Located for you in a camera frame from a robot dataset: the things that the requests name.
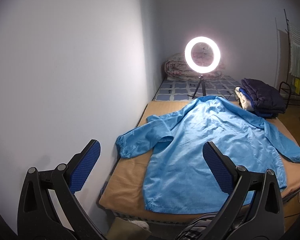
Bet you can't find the light blue jacket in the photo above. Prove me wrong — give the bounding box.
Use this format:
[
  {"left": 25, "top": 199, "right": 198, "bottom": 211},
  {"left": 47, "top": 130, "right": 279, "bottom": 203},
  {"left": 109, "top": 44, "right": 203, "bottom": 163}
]
[{"left": 116, "top": 96, "right": 300, "bottom": 215}]

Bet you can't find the black clothes rack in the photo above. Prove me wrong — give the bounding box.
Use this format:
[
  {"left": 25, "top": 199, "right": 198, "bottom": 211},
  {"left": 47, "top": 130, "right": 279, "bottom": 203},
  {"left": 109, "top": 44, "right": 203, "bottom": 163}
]
[{"left": 279, "top": 17, "right": 300, "bottom": 107}]

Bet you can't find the blue folded garment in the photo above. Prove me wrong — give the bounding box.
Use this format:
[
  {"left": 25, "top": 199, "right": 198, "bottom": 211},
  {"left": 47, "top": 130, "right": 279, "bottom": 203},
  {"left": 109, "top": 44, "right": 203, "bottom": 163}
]
[{"left": 239, "top": 87, "right": 279, "bottom": 118}]

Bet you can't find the white folded garment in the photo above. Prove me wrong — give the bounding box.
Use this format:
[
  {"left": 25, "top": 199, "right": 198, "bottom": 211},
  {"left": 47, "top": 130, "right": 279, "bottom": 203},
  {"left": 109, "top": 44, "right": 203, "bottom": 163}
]
[{"left": 235, "top": 87, "right": 254, "bottom": 112}]

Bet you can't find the dark navy folded jacket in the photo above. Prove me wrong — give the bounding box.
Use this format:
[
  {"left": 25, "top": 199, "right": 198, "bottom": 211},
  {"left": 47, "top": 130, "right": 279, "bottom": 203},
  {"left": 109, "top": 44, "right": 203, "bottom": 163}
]
[{"left": 241, "top": 79, "right": 286, "bottom": 114}]

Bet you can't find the black tripod stand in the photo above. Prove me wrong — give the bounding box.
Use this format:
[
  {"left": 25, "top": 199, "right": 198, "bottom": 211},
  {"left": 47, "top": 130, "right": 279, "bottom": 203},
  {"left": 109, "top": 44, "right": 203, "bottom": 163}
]
[{"left": 189, "top": 74, "right": 206, "bottom": 99}]

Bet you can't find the floral folded quilt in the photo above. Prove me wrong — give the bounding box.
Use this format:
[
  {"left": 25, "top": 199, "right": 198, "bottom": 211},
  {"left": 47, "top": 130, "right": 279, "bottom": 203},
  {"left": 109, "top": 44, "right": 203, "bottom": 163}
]
[{"left": 164, "top": 53, "right": 225, "bottom": 81}]

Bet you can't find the white ring light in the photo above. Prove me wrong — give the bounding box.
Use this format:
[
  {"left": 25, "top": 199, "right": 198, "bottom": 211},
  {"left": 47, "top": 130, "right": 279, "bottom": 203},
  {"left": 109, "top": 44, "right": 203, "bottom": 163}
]
[{"left": 184, "top": 36, "right": 221, "bottom": 74}]

